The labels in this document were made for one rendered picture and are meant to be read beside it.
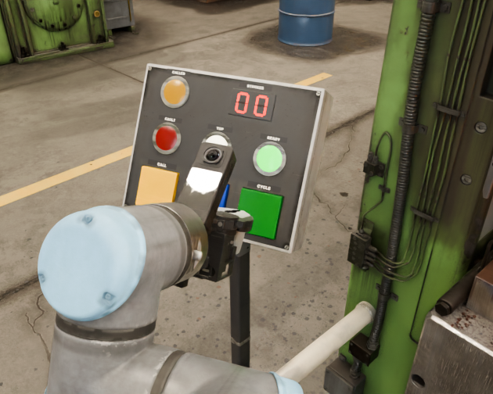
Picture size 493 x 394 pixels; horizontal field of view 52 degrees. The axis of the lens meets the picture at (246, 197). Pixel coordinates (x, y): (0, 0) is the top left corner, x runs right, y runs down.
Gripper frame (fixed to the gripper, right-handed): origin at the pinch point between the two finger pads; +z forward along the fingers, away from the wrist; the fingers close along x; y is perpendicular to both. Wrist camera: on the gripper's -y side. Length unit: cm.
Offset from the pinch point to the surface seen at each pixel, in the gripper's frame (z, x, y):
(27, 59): 298, -338, -50
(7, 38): 285, -352, -63
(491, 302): 13.7, 37.6, 6.2
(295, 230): 11.2, 6.1, 2.2
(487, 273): 14.5, 36.3, 2.0
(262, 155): 10.8, -2.0, -8.9
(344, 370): 60, 15, 42
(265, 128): 11.2, -2.5, -13.5
